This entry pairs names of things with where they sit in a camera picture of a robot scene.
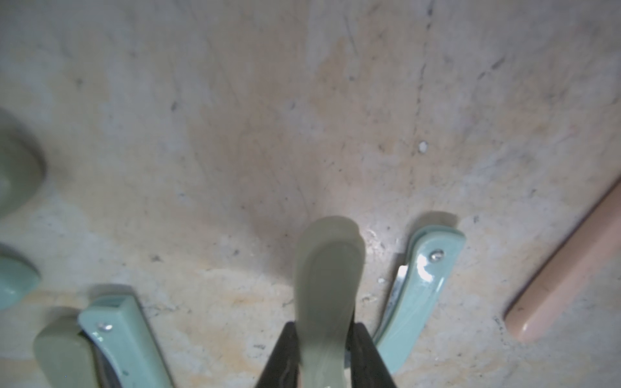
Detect sage green folding knife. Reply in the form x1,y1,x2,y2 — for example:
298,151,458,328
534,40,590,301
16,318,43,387
33,316,101,388
294,216,365,387
1,131,46,218

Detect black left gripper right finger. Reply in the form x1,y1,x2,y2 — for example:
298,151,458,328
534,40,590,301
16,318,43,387
346,322,396,388

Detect pink folding knife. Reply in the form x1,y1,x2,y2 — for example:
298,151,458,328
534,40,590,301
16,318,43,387
505,182,620,343

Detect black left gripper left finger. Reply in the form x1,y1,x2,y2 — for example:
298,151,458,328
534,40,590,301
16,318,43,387
256,322,300,388

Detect mint green folding knife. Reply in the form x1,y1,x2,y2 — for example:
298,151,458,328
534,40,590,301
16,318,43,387
78,294,173,388
374,225,467,374
0,255,40,310

